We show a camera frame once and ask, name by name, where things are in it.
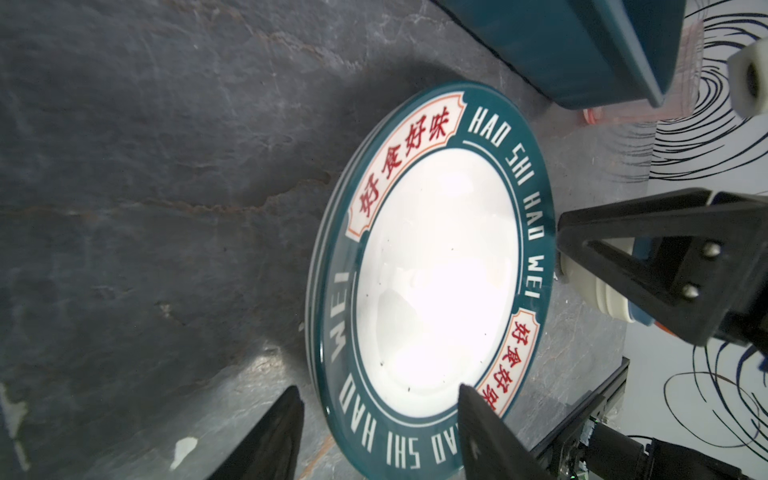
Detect white plate red symbols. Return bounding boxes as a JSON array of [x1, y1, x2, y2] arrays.
[[303, 167, 355, 385]]

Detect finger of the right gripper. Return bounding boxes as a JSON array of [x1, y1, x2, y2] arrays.
[[557, 188, 767, 348]]

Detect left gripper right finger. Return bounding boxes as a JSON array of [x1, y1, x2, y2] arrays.
[[458, 384, 552, 480]]

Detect green rim plate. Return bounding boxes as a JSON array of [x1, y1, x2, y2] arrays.
[[305, 81, 556, 479]]

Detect black mounting rail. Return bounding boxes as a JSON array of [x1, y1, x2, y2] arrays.
[[531, 357, 630, 479]]

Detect teal plastic bin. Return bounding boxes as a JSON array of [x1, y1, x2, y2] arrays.
[[438, 0, 686, 110]]

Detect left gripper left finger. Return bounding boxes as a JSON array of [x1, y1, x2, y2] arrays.
[[208, 385, 305, 480]]

